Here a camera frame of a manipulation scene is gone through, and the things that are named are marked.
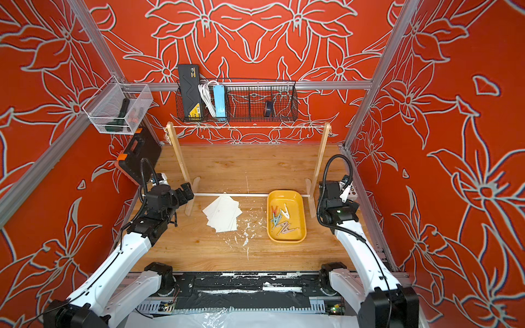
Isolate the white postcard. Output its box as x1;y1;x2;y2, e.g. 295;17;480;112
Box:
215;225;237;233
202;195;242;219
208;213;237;221
207;219;237;229

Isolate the pink clothespin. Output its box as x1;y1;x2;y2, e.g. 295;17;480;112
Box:
277;221;294;235
280;226;298;235

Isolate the teal clothespin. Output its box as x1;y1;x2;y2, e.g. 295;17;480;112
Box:
271;214;282;228

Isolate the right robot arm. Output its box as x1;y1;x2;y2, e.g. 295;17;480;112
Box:
316;155;420;327

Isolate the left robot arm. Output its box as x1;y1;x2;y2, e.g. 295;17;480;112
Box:
42;158;194;327

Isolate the white button box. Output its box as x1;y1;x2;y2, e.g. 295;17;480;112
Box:
347;187;358;202

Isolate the yellow plastic tray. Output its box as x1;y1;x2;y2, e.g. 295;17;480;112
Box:
267;190;307;244

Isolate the black orange tool case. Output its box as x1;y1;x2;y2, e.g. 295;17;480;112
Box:
116;128;162;185

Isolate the dark tool in bin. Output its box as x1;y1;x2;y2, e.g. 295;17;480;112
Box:
105;98;130;133

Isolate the light blue power bank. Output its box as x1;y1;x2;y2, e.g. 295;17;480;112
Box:
213;85;227;121

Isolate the clear plastic bin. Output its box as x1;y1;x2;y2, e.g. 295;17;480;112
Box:
82;76;153;135

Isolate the dark object in basket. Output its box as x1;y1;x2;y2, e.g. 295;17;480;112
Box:
264;101;274;118

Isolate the black box in basket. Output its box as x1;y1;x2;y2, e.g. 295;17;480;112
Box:
178;64;203;122

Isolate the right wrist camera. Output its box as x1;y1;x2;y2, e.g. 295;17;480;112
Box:
339;175;353;202

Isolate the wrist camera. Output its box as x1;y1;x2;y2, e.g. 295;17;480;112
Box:
154;173;168;185
339;175;353;202

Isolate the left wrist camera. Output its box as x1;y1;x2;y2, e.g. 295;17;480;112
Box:
154;173;168;185

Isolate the wooden string rack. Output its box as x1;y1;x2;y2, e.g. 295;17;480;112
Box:
163;122;332;218

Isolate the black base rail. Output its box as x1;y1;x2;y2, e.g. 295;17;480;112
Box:
173;271;338;297

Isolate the black wire basket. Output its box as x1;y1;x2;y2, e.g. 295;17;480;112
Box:
175;79;299;123

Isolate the white coiled cable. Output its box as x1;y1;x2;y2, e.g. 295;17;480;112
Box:
198;80;220;119

